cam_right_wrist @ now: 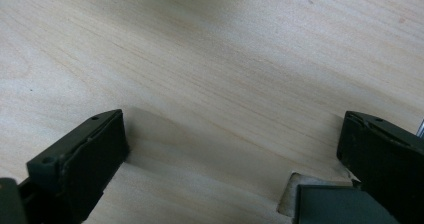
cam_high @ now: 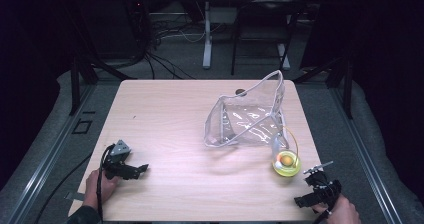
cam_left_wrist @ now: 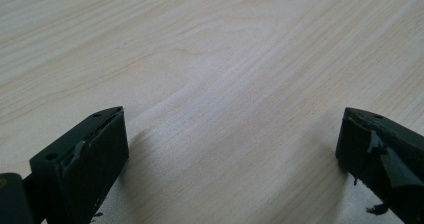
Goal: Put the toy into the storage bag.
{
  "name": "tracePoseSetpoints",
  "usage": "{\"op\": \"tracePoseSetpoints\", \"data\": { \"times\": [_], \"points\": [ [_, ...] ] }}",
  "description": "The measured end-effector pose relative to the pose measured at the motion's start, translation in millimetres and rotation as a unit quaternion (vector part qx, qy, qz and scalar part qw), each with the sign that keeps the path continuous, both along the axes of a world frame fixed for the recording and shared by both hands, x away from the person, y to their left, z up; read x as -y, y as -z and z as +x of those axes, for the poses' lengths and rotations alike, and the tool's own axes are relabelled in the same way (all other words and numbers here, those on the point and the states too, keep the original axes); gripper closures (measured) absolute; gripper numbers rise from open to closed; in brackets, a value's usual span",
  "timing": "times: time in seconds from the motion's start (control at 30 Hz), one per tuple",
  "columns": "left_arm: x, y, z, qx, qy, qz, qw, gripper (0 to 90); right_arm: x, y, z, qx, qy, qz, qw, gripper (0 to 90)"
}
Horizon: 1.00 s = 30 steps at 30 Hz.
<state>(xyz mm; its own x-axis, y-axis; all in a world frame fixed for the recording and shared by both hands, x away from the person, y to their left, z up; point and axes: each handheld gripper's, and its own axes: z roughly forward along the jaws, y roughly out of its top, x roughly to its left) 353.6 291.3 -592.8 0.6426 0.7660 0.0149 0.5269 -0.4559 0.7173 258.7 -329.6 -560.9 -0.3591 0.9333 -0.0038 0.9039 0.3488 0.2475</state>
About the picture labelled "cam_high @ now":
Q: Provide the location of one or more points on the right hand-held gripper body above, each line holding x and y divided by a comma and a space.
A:
325, 188

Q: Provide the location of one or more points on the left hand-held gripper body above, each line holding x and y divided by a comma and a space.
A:
117, 169

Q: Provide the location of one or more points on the person's left hand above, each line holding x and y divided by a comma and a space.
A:
100, 189

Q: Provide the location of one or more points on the person's right hand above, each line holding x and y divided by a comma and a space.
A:
343, 212

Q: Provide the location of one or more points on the round yellow-green toy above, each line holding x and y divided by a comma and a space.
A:
287, 164

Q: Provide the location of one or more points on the grey tape strip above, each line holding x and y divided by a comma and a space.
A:
75, 196

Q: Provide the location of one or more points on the clear plastic zipper bag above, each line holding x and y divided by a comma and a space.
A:
248, 120

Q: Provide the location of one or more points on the small dark round disc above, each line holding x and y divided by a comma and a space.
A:
240, 92

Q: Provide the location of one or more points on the white desk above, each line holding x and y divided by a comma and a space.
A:
207, 34

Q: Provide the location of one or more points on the grey metal floor rail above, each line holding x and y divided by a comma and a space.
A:
363, 150
46, 157

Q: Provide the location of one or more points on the black frame post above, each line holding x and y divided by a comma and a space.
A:
74, 84
348, 87

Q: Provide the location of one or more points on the black metal chair frame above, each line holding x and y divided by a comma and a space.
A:
263, 20

